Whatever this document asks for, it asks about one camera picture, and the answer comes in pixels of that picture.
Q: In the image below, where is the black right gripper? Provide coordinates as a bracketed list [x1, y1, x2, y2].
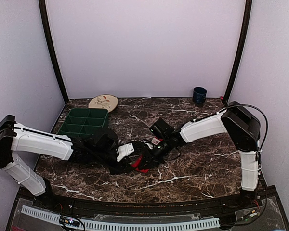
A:
[138, 137, 172, 170]

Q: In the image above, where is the white slotted cable duct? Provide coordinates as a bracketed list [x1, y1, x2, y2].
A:
[21, 205, 220, 231]

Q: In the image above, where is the dark blue mug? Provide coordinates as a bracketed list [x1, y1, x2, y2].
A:
[193, 87, 207, 107]

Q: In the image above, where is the right black frame post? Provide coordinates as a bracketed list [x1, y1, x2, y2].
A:
[223, 0, 253, 102]

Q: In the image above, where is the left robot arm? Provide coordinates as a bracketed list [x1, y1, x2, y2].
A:
[0, 115, 135, 210]

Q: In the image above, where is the black frame post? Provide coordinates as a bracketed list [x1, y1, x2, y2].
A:
[223, 0, 253, 102]
[39, 0, 69, 103]

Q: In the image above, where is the beige decorated plate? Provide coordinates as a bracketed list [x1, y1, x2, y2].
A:
[88, 95, 118, 113]

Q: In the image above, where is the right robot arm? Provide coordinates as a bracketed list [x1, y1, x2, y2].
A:
[137, 101, 266, 209]

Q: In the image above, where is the left black frame post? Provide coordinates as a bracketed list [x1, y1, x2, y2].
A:
[39, 0, 69, 103]

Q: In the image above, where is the green plastic divider tray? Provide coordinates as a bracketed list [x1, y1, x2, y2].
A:
[57, 108, 108, 138]

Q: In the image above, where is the red Santa Christmas sock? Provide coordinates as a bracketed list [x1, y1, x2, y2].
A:
[131, 139, 160, 173]

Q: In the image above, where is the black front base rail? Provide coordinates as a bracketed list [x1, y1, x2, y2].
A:
[36, 179, 265, 218]

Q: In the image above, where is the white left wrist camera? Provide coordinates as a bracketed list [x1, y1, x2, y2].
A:
[117, 143, 135, 162]

